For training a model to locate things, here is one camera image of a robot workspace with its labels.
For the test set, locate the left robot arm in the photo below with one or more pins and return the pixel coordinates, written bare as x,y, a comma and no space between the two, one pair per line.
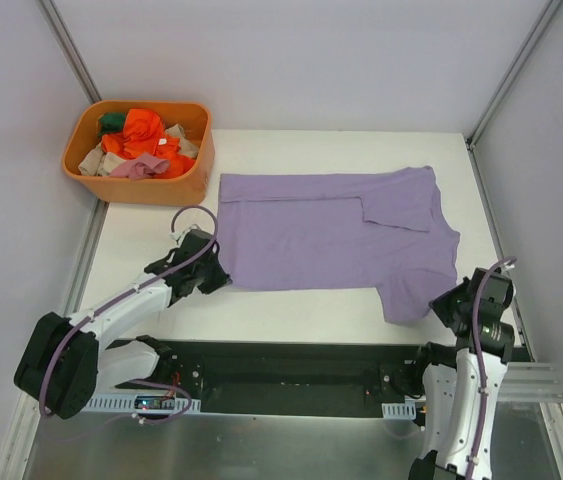
68,359

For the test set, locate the purple t shirt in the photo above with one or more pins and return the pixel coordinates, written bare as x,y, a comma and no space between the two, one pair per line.
340,231

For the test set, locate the beige t shirt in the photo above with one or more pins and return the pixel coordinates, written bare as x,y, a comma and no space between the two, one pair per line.
99,163

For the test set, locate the orange plastic bin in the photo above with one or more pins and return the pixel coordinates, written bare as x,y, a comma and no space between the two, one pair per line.
190,188

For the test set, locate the aluminium frame post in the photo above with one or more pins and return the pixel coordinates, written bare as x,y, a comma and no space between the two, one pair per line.
69,49
530,44

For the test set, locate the pink t shirt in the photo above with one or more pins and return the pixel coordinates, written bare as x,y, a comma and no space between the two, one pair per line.
142,167

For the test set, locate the left aluminium frame post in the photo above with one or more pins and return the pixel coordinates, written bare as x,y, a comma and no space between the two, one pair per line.
69,49

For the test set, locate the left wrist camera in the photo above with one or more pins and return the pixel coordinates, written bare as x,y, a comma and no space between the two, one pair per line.
179,236

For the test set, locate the green t shirt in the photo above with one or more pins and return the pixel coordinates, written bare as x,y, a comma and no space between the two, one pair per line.
111,123

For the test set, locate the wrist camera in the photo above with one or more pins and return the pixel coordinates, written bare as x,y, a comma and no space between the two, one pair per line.
506,264
179,236

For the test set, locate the left white cable duct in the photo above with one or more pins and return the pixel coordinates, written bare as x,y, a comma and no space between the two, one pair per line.
140,404

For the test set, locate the white cable duct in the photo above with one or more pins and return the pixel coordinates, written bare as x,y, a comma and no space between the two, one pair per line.
405,411
140,404

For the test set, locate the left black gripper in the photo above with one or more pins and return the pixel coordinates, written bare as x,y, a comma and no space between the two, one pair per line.
212,272

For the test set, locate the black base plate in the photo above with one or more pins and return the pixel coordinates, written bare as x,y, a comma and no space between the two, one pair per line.
322,380

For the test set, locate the right aluminium frame post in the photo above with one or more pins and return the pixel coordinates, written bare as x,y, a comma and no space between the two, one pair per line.
530,44

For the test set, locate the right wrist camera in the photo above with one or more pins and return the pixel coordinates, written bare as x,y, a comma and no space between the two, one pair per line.
506,264

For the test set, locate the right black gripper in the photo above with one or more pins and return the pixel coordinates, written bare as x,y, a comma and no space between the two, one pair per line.
447,307

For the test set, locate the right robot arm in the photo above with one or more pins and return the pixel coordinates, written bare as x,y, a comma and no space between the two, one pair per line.
461,384

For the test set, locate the orange t shirt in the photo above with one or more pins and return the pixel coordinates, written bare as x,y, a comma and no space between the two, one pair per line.
144,132

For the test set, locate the right white cable duct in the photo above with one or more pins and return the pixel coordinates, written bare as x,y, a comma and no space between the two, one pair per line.
405,411

